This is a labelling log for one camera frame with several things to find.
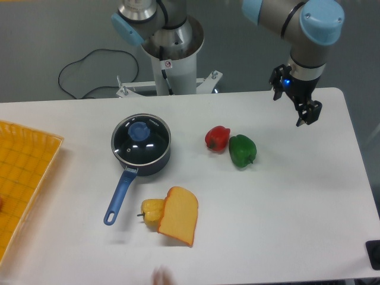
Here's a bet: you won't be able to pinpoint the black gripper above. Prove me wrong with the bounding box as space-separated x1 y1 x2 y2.
269 64 322 127

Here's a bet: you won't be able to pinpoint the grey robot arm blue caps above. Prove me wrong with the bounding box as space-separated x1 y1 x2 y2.
111 1 344 125

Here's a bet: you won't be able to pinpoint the green toy bell pepper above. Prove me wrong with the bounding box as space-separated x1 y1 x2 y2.
229 134 257 168

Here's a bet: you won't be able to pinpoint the red toy bell pepper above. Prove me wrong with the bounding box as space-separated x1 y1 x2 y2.
205 125 230 152

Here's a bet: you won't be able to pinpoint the black device at table corner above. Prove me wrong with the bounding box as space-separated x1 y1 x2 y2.
365 240 380 271

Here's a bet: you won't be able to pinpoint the toy bread slice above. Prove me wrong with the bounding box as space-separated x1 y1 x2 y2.
157 186 198 247

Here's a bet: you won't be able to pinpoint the yellow toy bell pepper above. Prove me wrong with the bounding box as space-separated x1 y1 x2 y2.
137 199 165 230

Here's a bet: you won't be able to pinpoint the yellow woven basket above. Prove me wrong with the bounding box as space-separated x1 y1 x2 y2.
1 121 64 262

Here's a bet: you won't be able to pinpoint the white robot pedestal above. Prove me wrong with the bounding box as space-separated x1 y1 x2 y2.
142 15 204 96

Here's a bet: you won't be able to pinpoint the dark blue saucepan blue handle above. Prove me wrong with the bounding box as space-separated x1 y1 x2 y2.
103 113 172 226

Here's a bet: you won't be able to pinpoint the white metal base frame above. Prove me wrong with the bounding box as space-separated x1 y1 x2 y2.
115 69 224 98

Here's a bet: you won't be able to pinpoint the black floor cable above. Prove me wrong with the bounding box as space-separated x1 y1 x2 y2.
58 49 140 100

